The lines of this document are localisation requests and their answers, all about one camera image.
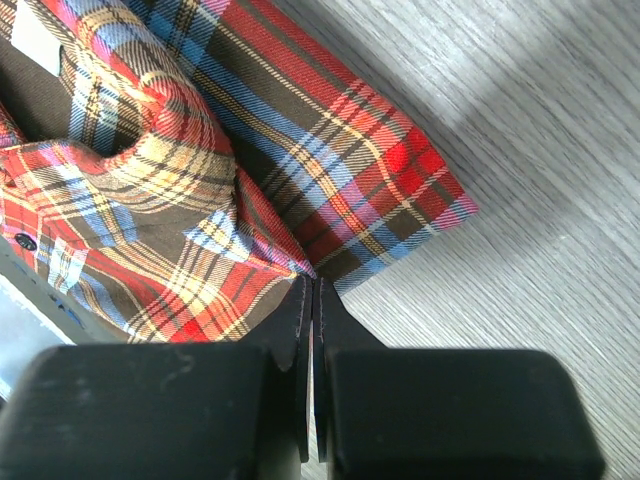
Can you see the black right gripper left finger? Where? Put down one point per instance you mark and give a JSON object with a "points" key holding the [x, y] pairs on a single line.
{"points": [[222, 410]]}

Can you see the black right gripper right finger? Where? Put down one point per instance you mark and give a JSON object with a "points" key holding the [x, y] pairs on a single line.
{"points": [[402, 413]]}

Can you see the red brown plaid shirt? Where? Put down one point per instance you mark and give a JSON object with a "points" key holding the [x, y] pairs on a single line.
{"points": [[174, 166]]}

